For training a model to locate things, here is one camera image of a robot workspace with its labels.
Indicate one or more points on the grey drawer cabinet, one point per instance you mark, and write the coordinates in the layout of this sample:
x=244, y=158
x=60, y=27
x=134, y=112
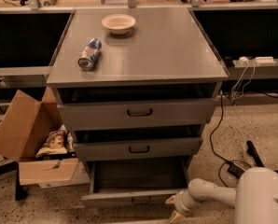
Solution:
x=165, y=47

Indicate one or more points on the grey bottom drawer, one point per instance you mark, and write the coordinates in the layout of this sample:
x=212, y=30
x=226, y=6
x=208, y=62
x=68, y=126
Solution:
x=135, y=182

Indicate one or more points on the grey top drawer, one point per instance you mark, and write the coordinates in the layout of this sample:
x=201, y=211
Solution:
x=134, y=107

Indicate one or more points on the open cardboard box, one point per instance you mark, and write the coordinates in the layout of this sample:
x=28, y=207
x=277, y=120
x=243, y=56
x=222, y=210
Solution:
x=24, y=129

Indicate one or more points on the grey drawer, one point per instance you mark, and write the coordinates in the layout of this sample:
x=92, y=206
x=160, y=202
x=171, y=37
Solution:
x=138, y=143
x=135, y=182
x=134, y=107

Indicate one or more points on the grey middle drawer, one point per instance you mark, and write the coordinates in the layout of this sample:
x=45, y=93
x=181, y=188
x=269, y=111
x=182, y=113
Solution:
x=138, y=143

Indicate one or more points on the white bowl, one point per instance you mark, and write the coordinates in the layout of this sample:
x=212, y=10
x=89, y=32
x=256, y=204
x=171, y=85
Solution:
x=118, y=24

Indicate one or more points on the white power strip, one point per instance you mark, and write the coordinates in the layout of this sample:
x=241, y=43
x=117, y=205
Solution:
x=258, y=61

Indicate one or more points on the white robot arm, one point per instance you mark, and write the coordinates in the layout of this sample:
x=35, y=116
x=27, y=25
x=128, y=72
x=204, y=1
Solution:
x=255, y=199

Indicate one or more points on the snack chip bag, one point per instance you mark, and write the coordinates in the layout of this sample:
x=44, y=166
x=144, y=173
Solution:
x=54, y=145

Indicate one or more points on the black power adapter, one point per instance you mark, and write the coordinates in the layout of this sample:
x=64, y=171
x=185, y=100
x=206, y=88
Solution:
x=236, y=170

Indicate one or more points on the black floor stand bar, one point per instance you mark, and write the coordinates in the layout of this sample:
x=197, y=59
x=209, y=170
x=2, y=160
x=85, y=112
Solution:
x=251, y=150

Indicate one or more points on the blue and white can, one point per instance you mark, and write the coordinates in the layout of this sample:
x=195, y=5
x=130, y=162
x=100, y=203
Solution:
x=90, y=54

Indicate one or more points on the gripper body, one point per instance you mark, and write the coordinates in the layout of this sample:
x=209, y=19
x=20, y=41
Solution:
x=179, y=204

